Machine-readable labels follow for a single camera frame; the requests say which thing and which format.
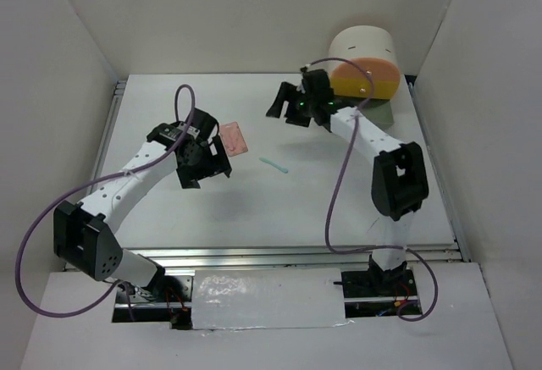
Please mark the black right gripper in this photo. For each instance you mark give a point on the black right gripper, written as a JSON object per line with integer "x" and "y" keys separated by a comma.
{"x": 288, "y": 92}

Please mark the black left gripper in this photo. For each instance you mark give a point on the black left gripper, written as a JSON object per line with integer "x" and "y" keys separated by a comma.
{"x": 217, "y": 163}

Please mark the pink makeup palette card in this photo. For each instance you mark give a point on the pink makeup palette card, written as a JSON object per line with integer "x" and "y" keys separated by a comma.
{"x": 232, "y": 138}

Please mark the cream round drawer organizer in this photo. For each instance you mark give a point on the cream round drawer organizer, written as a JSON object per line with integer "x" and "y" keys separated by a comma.
{"x": 362, "y": 41}

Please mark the orange drawer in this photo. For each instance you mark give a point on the orange drawer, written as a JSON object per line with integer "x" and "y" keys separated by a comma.
{"x": 379, "y": 69}

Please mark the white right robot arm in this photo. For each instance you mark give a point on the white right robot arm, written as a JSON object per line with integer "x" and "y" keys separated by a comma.
{"x": 399, "y": 183}

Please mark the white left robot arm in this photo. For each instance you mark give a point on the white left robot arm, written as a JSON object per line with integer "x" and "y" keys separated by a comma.
{"x": 84, "y": 232}

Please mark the teal plastic spatula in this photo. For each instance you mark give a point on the teal plastic spatula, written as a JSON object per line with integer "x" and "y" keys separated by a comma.
{"x": 283, "y": 170}

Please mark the white foil covered panel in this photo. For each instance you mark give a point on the white foil covered panel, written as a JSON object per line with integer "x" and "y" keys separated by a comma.
{"x": 286, "y": 298}

